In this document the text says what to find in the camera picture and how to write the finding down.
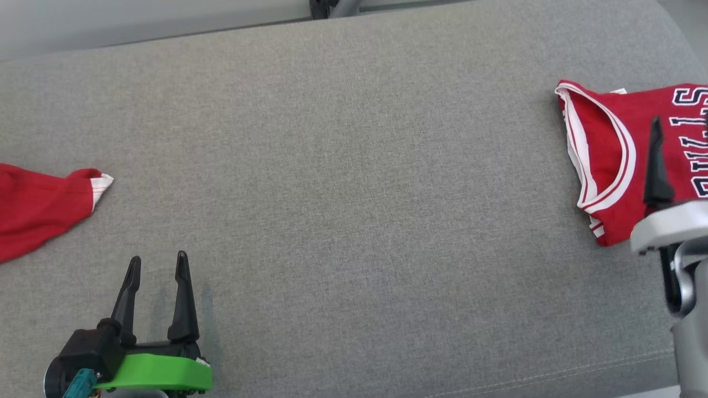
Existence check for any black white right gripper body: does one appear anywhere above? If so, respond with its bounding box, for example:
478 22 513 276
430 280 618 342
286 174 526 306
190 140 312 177
631 199 708 317

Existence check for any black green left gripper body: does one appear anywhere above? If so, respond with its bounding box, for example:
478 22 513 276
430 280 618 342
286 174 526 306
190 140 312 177
44 321 214 398

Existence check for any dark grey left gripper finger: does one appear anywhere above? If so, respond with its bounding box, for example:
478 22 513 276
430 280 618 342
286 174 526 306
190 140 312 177
111 256 142 347
168 250 200 343

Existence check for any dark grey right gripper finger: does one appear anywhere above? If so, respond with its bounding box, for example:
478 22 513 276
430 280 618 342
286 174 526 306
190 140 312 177
643 116 676 208

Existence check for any red white Bulls jersey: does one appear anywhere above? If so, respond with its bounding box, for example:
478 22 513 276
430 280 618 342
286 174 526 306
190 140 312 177
555 80 708 248

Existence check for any red garment with white cuff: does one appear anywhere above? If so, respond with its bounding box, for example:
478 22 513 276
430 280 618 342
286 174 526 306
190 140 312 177
0 163 114 264

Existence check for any grey fabric sofa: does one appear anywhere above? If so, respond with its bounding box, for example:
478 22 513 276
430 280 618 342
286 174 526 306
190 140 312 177
0 0 708 398

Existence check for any grey metal post with bracket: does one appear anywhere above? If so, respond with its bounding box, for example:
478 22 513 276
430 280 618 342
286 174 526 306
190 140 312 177
310 0 363 20

